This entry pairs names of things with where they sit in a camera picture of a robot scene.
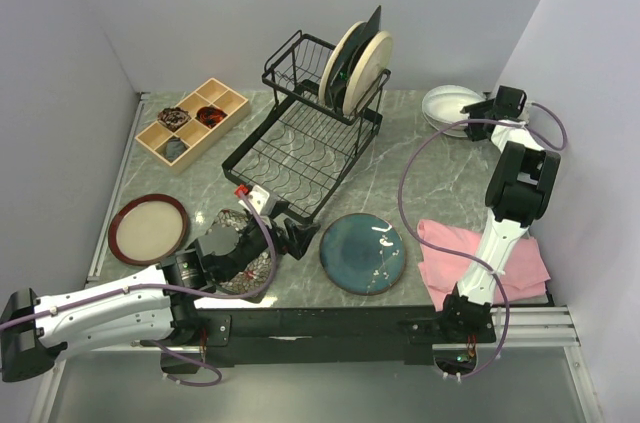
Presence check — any purple cable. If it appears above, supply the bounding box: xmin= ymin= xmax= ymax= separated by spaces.
xmin=0 ymin=195 xmax=279 ymax=387
xmin=397 ymin=102 xmax=569 ymax=380

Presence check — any grey cloth piece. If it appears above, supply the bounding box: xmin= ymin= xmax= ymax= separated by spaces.
xmin=163 ymin=137 xmax=188 ymax=163

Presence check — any beige front plate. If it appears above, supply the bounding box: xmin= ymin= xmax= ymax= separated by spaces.
xmin=342 ymin=31 xmax=393 ymax=117

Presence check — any pink cloth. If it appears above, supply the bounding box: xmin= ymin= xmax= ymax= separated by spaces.
xmin=417 ymin=219 xmax=550 ymax=311

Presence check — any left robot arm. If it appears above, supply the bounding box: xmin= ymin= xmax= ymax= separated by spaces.
xmin=1 ymin=210 xmax=319 ymax=383

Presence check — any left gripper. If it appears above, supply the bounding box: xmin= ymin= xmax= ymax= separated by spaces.
xmin=221 ymin=201 xmax=320 ymax=282

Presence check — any cream round plate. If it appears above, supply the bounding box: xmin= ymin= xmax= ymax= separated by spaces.
xmin=421 ymin=85 xmax=485 ymax=124

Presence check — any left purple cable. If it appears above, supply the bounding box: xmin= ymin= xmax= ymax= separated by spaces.
xmin=0 ymin=195 xmax=279 ymax=387

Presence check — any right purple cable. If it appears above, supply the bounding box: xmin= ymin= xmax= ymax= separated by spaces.
xmin=397 ymin=102 xmax=569 ymax=380

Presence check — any white fluted plate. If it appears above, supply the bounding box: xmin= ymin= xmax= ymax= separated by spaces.
xmin=422 ymin=110 xmax=467 ymax=139

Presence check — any black square floral plate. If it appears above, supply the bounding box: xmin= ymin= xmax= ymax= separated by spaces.
xmin=203 ymin=209 xmax=275 ymax=303

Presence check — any brown beaded bundle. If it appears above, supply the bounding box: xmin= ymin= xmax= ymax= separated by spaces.
xmin=156 ymin=107 xmax=191 ymax=132

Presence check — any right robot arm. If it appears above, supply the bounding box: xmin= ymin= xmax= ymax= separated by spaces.
xmin=438 ymin=86 xmax=561 ymax=343

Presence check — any round red rimmed plate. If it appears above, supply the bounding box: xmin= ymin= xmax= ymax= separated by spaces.
xmin=107 ymin=193 xmax=189 ymax=267

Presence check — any black wire dish rack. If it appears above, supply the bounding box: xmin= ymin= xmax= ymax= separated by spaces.
xmin=222 ymin=30 xmax=391 ymax=223

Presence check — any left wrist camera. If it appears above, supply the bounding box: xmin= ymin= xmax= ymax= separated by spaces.
xmin=234 ymin=185 xmax=277 ymax=217

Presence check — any wooden compartment tray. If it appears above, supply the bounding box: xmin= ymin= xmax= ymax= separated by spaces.
xmin=136 ymin=78 xmax=251 ymax=175

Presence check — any teal brown rimmed plate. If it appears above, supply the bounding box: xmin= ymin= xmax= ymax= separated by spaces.
xmin=319 ymin=213 xmax=406 ymax=296

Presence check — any black base bar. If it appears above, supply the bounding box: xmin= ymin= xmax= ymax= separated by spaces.
xmin=167 ymin=306 xmax=496 ymax=368

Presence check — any red black cable bundle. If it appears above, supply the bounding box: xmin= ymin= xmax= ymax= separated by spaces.
xmin=195 ymin=106 xmax=227 ymax=127

